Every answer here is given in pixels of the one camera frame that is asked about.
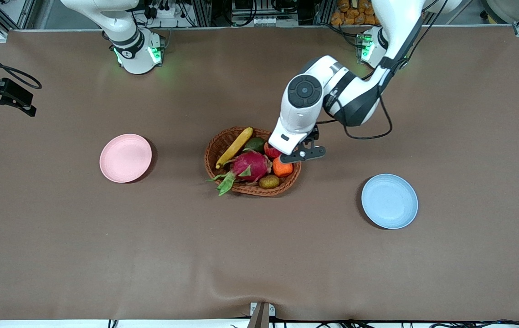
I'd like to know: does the pink dragon fruit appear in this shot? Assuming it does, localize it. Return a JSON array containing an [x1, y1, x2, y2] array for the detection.
[[206, 149, 273, 197]]

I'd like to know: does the orange fruit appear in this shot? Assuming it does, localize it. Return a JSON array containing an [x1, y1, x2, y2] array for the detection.
[[272, 157, 294, 178]]

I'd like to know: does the yellow banana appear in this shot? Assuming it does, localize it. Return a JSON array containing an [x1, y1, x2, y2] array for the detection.
[[215, 127, 254, 169]]

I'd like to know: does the brown wicker basket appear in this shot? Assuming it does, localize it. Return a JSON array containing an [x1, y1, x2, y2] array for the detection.
[[204, 127, 302, 197]]

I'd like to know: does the brown kiwi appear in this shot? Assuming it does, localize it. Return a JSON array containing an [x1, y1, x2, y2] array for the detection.
[[259, 174, 281, 190]]

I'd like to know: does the white power strip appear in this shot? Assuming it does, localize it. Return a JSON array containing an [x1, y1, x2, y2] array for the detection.
[[143, 0, 185, 19]]

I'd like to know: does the bag of orange fruit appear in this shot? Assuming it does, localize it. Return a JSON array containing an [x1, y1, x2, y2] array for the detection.
[[331, 0, 380, 26]]

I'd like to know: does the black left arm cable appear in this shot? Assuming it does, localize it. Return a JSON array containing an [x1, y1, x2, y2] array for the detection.
[[316, 0, 449, 140]]

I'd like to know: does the pink round plate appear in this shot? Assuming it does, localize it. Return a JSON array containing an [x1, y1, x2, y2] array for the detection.
[[99, 133, 153, 184]]

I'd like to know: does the grey electronics box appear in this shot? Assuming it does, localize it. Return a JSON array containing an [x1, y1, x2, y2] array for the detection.
[[231, 0, 301, 27]]

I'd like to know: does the green avocado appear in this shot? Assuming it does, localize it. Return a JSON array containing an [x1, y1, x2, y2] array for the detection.
[[243, 137, 267, 154]]

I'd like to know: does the brown tablecloth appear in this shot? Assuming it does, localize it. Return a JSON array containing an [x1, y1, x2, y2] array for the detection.
[[0, 26, 519, 322]]

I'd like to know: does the blue round plate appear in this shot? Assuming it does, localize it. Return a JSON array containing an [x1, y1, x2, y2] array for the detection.
[[361, 174, 419, 230]]

